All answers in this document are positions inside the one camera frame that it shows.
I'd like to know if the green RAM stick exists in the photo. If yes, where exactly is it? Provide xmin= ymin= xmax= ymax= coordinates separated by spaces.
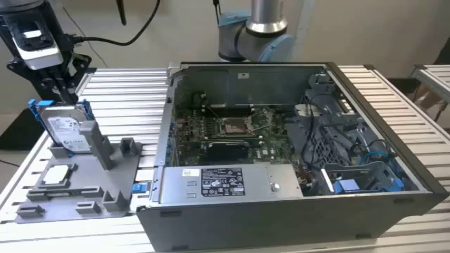
xmin=44 ymin=191 xmax=87 ymax=198

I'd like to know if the metal slat side table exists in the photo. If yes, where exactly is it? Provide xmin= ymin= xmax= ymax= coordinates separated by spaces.
xmin=409 ymin=64 xmax=450 ymax=97

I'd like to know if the blue disk bay clip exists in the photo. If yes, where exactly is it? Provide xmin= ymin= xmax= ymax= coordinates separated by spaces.
xmin=333 ymin=180 xmax=361 ymax=192

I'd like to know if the black cable in case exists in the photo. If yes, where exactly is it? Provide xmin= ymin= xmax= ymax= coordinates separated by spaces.
xmin=301 ymin=102 xmax=326 ymax=169

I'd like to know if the hard disk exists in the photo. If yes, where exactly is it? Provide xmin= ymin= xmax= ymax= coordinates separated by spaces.
xmin=27 ymin=99 xmax=95 ymax=152

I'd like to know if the green motherboard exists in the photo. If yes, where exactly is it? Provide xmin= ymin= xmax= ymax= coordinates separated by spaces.
xmin=174 ymin=104 xmax=303 ymax=169

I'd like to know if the CPU socket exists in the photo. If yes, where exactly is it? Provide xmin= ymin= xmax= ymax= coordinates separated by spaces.
xmin=219 ymin=117 xmax=253 ymax=134

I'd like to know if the silver power supply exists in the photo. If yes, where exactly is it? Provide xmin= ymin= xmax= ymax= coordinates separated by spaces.
xmin=158 ymin=163 xmax=303 ymax=206

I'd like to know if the grey parts rack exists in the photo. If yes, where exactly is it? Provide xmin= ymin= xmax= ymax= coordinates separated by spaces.
xmin=16 ymin=121 xmax=144 ymax=225

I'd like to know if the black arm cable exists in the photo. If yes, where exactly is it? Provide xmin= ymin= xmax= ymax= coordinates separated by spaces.
xmin=211 ymin=0 xmax=223 ymax=27

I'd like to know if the blue wire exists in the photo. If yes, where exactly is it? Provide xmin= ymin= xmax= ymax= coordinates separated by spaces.
xmin=361 ymin=150 xmax=387 ymax=166
xmin=385 ymin=149 xmax=401 ymax=172

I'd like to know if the silver CPU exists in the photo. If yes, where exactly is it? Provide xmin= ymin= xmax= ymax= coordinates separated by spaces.
xmin=39 ymin=164 xmax=78 ymax=185

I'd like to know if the grey metal disk bay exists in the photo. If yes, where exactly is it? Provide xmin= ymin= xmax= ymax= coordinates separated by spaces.
xmin=321 ymin=160 xmax=412 ymax=197

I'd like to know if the black graphics card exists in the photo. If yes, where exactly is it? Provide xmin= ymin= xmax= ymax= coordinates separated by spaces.
xmin=205 ymin=140 xmax=250 ymax=162

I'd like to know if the black open PC case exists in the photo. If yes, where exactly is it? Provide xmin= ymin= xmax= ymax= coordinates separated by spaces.
xmin=135 ymin=61 xmax=450 ymax=251

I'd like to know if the thick black camera cable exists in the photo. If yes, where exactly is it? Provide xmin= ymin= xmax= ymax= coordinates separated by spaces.
xmin=70 ymin=0 xmax=163 ymax=46

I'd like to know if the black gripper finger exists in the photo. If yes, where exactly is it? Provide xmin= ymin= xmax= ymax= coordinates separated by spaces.
xmin=6 ymin=62 xmax=75 ymax=104
xmin=64 ymin=52 xmax=94 ymax=103

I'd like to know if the grey drive cage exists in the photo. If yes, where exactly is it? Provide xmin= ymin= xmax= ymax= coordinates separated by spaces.
xmin=283 ymin=73 xmax=366 ymax=169

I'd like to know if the thin wire locking lever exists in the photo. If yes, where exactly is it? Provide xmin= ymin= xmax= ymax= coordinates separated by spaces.
xmin=207 ymin=104 xmax=229 ymax=122

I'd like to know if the metal socket cover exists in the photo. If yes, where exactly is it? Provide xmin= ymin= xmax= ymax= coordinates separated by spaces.
xmin=245 ymin=107 xmax=274 ymax=134

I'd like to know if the black pole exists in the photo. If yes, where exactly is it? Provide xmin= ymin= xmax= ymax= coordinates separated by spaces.
xmin=115 ymin=0 xmax=127 ymax=26

